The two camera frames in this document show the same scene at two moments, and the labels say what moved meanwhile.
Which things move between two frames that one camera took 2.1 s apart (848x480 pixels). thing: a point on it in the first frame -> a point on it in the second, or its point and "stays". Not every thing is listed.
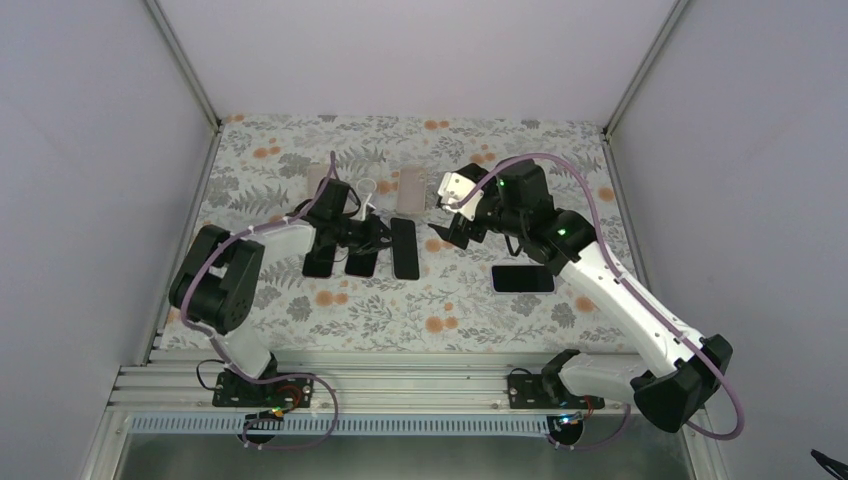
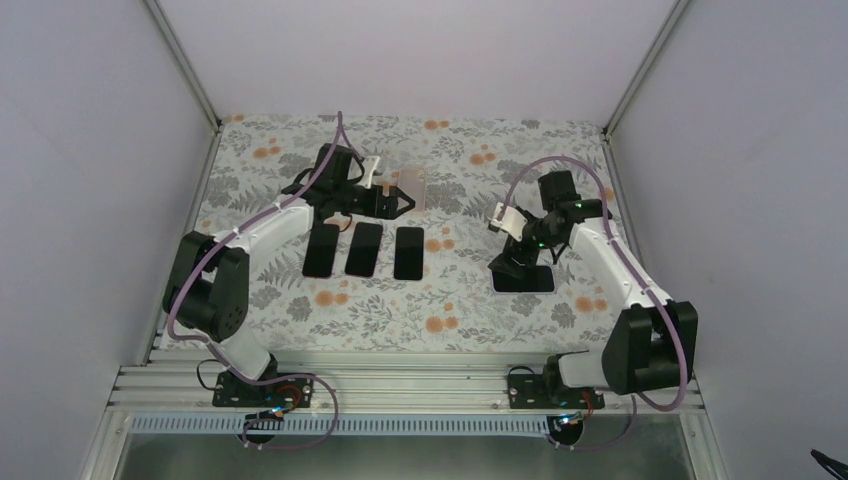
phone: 405,249 stays
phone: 361,264 stays
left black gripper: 371,241 -> 375,208
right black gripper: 457,231 -> 510,264
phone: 522,279 stays
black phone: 319,261 stays
